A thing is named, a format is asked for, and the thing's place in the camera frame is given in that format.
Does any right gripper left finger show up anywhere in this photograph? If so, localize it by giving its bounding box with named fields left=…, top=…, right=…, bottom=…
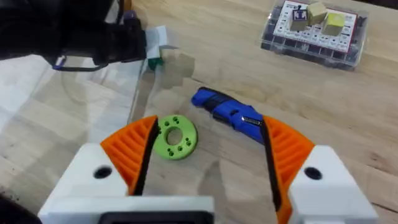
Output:
left=55, top=115, right=160, bottom=197

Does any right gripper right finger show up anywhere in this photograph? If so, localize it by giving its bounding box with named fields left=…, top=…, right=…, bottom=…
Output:
left=260, top=115, right=380, bottom=224

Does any blue electric screwdriver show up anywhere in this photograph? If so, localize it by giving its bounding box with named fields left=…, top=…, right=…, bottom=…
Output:
left=191, top=86, right=265, bottom=144

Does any green disc with holes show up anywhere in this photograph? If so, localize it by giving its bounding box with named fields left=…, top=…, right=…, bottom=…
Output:
left=152, top=114, right=198, bottom=161

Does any clear box of screws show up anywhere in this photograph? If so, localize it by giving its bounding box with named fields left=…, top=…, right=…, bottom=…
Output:
left=260, top=0, right=369, bottom=71

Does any yellow-faced wooden cube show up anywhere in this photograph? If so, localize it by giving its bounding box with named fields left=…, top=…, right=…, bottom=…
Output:
left=322, top=12, right=346, bottom=37

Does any wooden cube with dark print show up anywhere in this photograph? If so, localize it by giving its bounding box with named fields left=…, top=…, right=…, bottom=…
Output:
left=289, top=8, right=309, bottom=32

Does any plain wooden cube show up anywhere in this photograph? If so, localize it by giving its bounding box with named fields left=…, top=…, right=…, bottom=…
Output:
left=307, top=2, right=328, bottom=26

